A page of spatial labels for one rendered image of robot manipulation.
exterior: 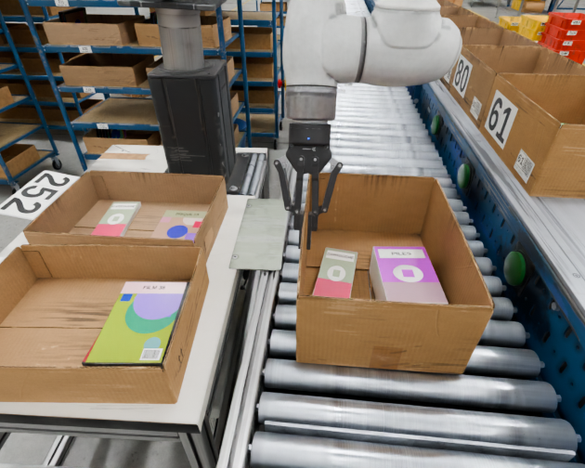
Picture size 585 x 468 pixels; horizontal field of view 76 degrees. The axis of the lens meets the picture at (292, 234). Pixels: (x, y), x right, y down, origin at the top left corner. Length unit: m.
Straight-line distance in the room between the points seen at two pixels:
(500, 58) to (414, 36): 1.06
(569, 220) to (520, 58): 0.90
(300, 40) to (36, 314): 0.71
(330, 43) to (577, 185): 0.65
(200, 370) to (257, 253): 0.32
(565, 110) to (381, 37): 0.85
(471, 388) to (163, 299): 0.57
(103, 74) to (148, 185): 1.32
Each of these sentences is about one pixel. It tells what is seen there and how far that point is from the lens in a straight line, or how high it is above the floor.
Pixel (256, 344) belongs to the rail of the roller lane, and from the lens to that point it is 0.74.
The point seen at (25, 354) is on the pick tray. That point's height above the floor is 0.76.
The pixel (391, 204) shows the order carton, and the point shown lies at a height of 0.84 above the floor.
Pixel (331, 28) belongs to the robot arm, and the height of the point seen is 1.23.
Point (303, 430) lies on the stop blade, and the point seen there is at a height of 0.74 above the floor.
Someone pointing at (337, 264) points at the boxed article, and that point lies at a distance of 0.84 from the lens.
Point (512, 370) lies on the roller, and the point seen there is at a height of 0.73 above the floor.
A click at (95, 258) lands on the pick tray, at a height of 0.81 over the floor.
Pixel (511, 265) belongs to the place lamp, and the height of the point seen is 0.82.
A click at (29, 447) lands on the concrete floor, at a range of 1.69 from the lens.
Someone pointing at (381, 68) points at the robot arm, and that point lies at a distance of 0.67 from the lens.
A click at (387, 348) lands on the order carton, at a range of 0.66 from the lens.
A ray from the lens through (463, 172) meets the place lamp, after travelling 1.17.
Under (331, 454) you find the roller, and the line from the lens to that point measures 0.63.
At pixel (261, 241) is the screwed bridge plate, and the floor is 0.75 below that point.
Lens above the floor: 1.33
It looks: 38 degrees down
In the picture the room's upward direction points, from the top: straight up
